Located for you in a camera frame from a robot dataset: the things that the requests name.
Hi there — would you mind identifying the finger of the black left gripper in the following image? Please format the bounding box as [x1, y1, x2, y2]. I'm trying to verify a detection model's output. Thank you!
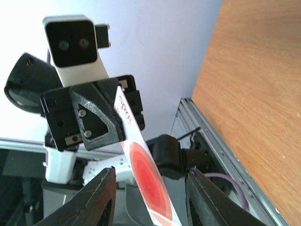
[69, 83, 124, 151]

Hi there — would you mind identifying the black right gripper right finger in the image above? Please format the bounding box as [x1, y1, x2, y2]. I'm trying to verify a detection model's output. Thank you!
[185, 168, 264, 226]

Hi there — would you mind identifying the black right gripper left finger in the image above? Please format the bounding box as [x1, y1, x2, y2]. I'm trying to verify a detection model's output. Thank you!
[36, 167, 116, 226]

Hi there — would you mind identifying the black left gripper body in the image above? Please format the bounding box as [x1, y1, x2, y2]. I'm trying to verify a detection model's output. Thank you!
[40, 75, 145, 151]

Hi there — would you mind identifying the white red circle card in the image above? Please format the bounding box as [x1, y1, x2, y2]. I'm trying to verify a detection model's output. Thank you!
[114, 86, 181, 226]

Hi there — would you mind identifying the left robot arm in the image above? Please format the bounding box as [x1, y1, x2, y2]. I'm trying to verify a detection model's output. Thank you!
[4, 53, 145, 185]

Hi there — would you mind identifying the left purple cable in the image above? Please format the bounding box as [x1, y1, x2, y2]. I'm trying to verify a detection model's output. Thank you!
[204, 173, 249, 211]

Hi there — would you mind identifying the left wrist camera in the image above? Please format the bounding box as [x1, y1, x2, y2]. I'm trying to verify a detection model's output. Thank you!
[42, 14, 111, 87]

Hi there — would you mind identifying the aluminium front rail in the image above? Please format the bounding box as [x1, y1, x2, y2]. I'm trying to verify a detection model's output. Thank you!
[171, 98, 288, 226]

